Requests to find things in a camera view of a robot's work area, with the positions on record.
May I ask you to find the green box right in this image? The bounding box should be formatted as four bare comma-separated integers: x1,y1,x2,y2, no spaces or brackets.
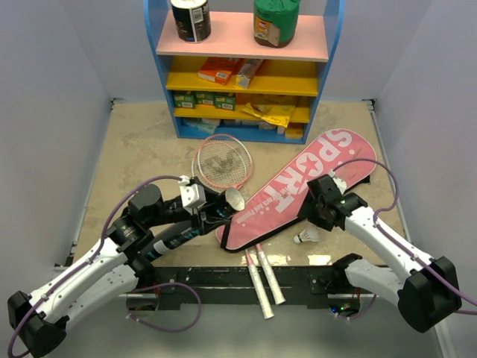
214,92,236,111

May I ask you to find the pink badminton racket lower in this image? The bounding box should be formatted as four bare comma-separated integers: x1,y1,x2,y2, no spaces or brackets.
192,140,274,320

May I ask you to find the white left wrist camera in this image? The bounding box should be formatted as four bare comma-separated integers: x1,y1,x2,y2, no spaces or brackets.
178,175,206,213

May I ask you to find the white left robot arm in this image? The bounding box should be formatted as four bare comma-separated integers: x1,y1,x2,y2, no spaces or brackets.
7,176,245,357

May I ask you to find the green wrapped jar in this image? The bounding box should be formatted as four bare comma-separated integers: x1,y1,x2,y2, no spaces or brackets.
253,0,300,48

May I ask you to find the black white can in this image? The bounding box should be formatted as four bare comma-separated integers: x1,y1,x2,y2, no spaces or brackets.
171,0,212,43

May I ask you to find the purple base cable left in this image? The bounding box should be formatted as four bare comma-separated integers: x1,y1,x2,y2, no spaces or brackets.
125,279,203,331

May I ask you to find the green box left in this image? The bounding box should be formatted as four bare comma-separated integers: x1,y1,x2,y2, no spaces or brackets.
172,90,196,109

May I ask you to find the black shuttlecock tube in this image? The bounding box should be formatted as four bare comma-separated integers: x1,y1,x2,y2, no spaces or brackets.
142,187,245,262

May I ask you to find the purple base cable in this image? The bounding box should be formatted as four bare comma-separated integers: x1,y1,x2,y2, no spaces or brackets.
333,292,378,321
125,279,203,331

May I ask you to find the yellow snack bag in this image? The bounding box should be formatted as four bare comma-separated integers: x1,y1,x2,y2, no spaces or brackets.
241,103,296,128

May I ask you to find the brown snack packet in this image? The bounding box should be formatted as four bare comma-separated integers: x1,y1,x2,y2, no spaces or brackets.
235,59,264,89

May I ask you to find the blue shelf unit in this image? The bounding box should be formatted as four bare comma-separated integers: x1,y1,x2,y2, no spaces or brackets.
143,1,345,144

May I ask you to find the orange box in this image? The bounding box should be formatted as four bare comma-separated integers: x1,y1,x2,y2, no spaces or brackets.
198,57,241,85

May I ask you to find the teal tissue pack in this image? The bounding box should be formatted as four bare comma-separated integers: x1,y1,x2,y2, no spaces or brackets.
182,118,221,135

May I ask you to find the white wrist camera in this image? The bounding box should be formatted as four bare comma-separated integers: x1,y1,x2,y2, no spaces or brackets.
178,175,206,213
329,175,347,195

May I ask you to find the pink badminton racket upper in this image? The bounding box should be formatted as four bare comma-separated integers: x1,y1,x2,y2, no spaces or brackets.
196,133,287,305

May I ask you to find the pink badminton racket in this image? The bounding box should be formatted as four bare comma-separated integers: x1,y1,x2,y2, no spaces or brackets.
196,133,287,305
192,140,274,320

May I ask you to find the green box middle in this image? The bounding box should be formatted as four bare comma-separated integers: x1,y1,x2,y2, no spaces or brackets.
195,91,215,106

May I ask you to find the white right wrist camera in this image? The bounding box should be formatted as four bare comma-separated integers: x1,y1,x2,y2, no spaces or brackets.
329,175,347,195

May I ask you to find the pink sport racket bag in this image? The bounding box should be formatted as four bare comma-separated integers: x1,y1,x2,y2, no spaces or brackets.
215,128,377,253

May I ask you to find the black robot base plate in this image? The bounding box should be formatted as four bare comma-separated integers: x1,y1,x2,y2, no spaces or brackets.
110,265,377,313

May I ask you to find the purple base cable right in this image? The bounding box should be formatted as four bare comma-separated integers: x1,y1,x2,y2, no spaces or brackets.
333,292,378,321

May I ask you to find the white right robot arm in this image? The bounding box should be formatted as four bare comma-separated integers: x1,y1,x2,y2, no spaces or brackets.
299,175,462,333

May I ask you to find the white shuttlecock front right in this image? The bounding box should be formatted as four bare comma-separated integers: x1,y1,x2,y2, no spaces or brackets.
293,227,320,244

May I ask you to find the green box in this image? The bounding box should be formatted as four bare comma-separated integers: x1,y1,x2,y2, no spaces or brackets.
172,90,196,109
195,91,215,106
214,92,236,111

